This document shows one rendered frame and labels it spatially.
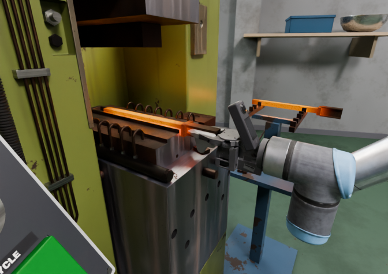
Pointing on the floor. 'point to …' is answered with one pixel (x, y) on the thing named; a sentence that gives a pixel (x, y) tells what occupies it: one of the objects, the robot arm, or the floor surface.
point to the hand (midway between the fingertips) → (193, 128)
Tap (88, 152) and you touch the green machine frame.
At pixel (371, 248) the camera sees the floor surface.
